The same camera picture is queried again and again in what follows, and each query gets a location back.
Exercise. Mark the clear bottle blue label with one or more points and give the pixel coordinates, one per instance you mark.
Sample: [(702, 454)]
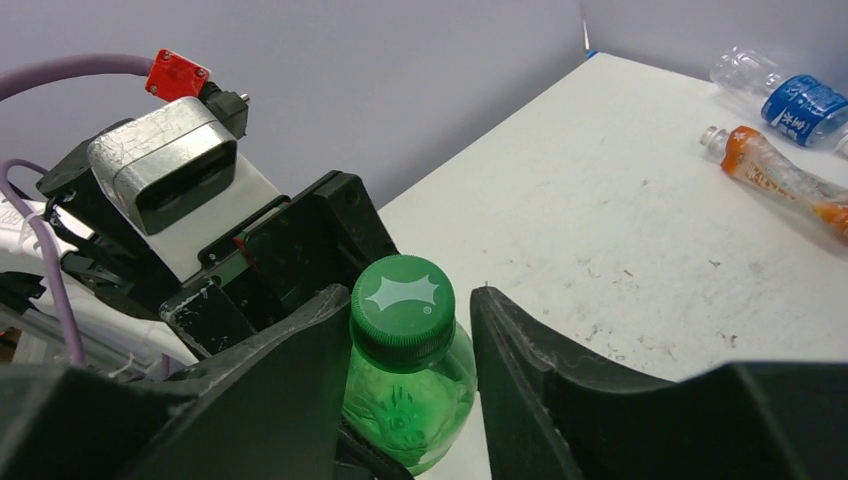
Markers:
[(800, 107)]

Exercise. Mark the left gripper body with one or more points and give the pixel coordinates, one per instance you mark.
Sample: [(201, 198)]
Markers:
[(251, 278)]

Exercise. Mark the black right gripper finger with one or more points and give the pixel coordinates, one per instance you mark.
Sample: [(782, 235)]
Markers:
[(357, 458)]

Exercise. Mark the green plastic bottle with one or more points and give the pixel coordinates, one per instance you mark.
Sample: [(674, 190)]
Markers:
[(412, 377)]

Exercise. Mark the orange label bottle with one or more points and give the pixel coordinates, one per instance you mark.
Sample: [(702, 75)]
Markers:
[(746, 155)]

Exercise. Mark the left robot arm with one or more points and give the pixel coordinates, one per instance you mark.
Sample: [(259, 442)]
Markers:
[(54, 304)]

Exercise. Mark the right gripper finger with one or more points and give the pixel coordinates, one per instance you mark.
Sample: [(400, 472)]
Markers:
[(267, 408), (554, 409)]

